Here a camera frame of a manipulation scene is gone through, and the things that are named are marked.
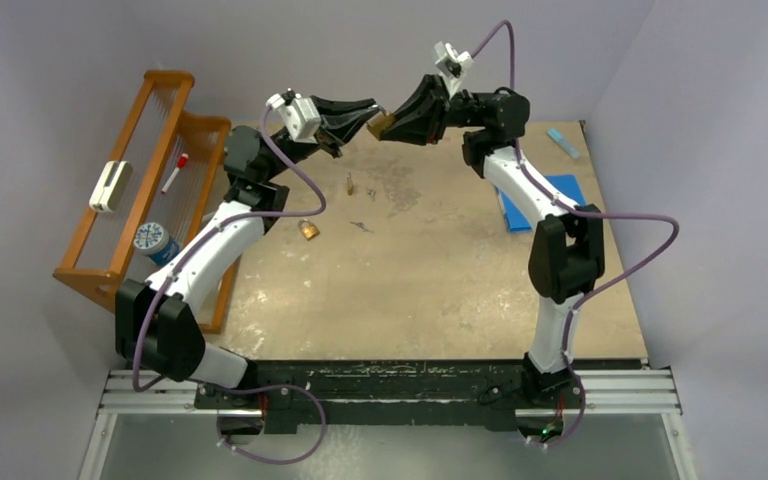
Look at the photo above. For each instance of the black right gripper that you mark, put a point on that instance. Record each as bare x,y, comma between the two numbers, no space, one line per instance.
422,116

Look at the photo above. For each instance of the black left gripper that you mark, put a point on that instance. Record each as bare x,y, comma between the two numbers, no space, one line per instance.
341,126

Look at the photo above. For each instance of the brass padlock with key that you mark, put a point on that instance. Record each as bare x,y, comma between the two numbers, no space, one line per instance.
308,229
380,124

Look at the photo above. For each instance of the small silver key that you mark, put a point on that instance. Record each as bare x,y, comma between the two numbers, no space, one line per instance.
362,226

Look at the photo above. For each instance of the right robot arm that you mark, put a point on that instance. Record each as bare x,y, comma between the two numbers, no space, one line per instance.
567,254

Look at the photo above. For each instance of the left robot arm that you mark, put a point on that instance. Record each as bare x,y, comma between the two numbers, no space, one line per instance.
155,325

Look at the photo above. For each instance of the small brass object upright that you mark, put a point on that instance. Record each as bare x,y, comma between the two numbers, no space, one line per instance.
350,188

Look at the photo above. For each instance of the light blue marker pen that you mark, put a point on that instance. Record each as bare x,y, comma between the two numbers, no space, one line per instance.
560,140

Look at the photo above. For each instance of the blue folder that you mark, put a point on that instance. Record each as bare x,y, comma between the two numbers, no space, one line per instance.
520,214

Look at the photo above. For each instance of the red capped marker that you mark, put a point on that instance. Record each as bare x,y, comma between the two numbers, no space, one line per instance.
180,164

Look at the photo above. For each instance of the orange wooden rack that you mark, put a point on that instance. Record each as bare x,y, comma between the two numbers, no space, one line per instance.
157,129

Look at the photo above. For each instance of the blue white tape roll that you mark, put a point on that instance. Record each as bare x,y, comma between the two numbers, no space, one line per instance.
154,241

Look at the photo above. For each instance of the white stapler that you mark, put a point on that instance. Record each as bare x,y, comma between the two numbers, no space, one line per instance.
110,186

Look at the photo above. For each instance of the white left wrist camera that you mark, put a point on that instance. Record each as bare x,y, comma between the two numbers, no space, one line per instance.
299,115

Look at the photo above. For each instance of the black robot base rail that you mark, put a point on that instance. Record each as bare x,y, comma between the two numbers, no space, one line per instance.
498,395

